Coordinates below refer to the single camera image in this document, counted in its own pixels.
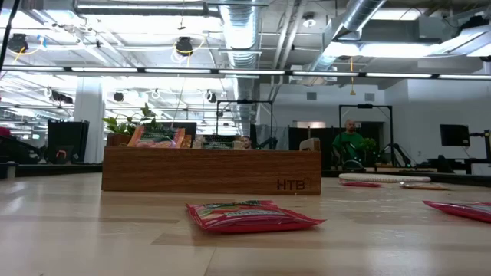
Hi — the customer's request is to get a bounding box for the black background desk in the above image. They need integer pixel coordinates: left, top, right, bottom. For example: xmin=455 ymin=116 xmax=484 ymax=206
xmin=427 ymin=156 xmax=491 ymax=176

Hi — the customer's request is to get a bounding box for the green artificial plant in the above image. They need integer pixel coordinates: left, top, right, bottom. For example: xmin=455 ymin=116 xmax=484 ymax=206
xmin=101 ymin=102 xmax=164 ymax=136

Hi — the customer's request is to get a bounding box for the black wall monitor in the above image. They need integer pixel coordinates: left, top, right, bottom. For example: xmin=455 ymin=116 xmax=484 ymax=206
xmin=439 ymin=123 xmax=471 ymax=148

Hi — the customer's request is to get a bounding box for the black ceiling cable reel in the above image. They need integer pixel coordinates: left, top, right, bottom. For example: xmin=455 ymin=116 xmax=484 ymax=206
xmin=175 ymin=36 xmax=195 ymax=58
xmin=7 ymin=33 xmax=30 ymax=54

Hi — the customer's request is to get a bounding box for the black cabinet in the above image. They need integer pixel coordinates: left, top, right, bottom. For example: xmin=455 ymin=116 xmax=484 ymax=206
xmin=47 ymin=120 xmax=91 ymax=165

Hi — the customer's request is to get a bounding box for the yellow hanging pendant cable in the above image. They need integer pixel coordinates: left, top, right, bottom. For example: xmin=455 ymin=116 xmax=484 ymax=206
xmin=348 ymin=56 xmax=357 ymax=97

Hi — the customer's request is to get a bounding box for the silver ventilation duct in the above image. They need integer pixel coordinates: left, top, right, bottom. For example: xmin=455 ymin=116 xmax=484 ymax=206
xmin=218 ymin=0 xmax=262 ymax=135
xmin=298 ymin=0 xmax=387 ymax=87

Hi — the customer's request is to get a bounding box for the white building column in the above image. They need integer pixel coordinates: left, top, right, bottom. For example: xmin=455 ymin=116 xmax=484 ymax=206
xmin=74 ymin=78 xmax=106 ymax=165

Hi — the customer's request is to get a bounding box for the black gantry frame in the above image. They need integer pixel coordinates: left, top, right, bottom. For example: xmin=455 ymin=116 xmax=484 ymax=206
xmin=338 ymin=103 xmax=394 ymax=166

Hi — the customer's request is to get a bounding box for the round woven beige mat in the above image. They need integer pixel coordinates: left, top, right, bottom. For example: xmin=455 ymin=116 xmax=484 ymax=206
xmin=338 ymin=172 xmax=432 ymax=184

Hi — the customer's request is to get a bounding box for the red strawberry tea packet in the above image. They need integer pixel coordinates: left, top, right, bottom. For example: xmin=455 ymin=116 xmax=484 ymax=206
xmin=186 ymin=199 xmax=327 ymax=235
xmin=339 ymin=179 xmax=382 ymax=189
xmin=423 ymin=199 xmax=491 ymax=225

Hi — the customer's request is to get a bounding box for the black overhead light bar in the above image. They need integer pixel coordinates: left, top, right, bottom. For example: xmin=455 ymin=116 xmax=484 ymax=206
xmin=0 ymin=65 xmax=491 ymax=81

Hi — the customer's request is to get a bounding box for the small gray bin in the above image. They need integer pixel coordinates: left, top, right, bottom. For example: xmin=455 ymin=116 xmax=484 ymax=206
xmin=0 ymin=161 xmax=19 ymax=179

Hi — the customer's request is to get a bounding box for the wooden three-compartment organizer box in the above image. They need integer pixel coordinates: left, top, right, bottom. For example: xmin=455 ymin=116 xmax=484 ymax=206
xmin=101 ymin=133 xmax=322 ymax=196

